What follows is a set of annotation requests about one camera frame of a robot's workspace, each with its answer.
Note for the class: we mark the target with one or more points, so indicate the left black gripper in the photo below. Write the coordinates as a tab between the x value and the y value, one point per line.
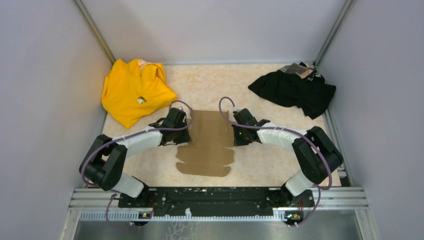
186	137

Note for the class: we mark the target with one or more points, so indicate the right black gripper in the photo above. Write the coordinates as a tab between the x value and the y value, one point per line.
237	141

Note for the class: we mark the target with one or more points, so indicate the brown cardboard box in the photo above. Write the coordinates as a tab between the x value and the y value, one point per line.
209	153

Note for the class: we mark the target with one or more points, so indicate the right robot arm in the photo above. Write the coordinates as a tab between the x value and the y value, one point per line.
316	154

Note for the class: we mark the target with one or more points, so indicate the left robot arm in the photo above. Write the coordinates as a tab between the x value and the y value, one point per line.
104	163

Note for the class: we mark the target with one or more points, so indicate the yellow shirt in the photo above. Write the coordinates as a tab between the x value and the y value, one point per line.
135	89

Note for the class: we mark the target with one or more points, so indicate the black shirt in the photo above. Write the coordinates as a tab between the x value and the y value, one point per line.
310	93

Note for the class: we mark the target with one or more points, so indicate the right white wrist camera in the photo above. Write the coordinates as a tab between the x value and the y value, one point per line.
236	110

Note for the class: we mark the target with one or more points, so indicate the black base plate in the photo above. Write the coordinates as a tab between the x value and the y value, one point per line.
215	201

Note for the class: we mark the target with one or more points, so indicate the aluminium frame rail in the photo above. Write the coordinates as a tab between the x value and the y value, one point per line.
96	204

